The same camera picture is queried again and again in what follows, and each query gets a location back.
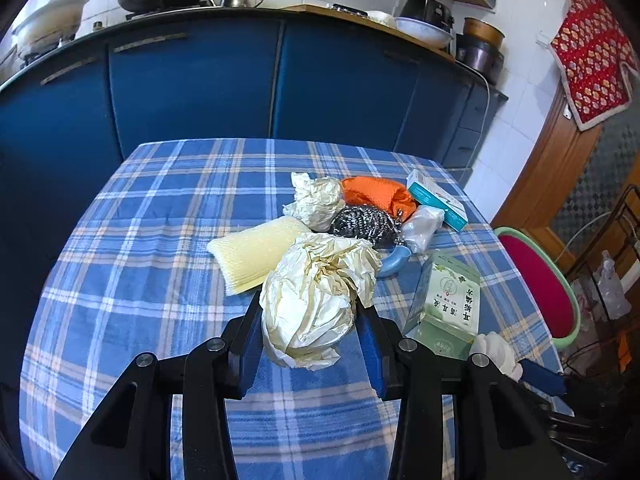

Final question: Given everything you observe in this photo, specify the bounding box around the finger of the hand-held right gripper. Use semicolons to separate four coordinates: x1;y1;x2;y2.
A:
517;357;568;398

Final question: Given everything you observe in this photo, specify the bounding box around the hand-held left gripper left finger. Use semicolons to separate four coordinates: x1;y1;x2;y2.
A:
52;290;266;480

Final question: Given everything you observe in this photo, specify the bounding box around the green medicine box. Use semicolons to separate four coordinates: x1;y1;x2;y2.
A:
402;250;482;361

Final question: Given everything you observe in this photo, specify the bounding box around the gas stove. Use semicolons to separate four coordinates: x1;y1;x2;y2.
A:
125;2;221;21

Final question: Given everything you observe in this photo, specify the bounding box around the brown pot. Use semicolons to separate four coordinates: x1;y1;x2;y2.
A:
462;17;506;46

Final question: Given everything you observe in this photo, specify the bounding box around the steel wool scrubber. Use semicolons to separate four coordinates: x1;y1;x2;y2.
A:
328;204;403;251

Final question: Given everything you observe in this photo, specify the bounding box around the black rice cooker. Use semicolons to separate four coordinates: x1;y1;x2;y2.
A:
400;0;455;31

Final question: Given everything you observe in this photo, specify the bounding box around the red quilted cloth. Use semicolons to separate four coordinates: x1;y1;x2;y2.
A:
550;0;640;132

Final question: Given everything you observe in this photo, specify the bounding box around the blue plastic piece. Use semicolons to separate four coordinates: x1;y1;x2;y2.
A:
375;245;412;278

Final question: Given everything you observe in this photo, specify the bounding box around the clear plastic bag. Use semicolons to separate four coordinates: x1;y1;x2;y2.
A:
400;205;446;253

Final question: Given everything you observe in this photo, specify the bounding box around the yellow sponge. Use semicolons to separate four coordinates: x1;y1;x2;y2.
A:
206;217;313;296

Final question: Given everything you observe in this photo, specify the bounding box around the red basin with green rim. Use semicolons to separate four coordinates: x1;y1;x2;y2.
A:
492;226;581;352

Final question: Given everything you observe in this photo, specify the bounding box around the white power cable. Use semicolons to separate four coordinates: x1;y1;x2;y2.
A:
455;57;491;156

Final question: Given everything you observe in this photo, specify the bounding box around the white pot with lid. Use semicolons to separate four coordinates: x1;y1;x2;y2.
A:
11;0;92;53

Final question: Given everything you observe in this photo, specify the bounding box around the teal and white medicine box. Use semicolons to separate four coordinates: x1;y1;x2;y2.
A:
405;169;470;232

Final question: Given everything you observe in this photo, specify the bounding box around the steel pot with bowl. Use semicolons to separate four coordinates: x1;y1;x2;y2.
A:
456;34;506;86

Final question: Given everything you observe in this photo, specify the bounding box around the small cream paper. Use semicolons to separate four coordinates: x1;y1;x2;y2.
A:
282;171;347;233

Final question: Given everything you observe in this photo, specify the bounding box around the orange mesh cloth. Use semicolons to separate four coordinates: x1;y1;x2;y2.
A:
341;176;417;221

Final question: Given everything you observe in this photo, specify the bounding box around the black wire rack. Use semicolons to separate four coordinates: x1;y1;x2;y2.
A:
562;185;640;376

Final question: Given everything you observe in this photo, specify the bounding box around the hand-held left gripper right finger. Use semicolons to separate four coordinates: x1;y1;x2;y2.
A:
352;300;571;480

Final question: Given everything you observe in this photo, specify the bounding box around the white bowl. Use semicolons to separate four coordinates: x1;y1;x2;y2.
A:
395;16;453;48

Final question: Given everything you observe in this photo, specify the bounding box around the blue plaid tablecloth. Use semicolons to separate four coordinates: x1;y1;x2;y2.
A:
19;139;563;480

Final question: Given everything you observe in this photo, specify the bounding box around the white tissue ball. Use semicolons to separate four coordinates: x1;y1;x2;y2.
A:
469;332;523;381

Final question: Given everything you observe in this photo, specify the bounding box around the large cream paper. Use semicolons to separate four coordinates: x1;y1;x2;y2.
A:
260;232;383;372

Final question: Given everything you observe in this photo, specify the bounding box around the blue kitchen cabinet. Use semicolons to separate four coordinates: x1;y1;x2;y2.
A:
0;7;508;261

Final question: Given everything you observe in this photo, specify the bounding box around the wooden door frame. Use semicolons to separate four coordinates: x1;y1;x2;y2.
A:
492;75;640;271

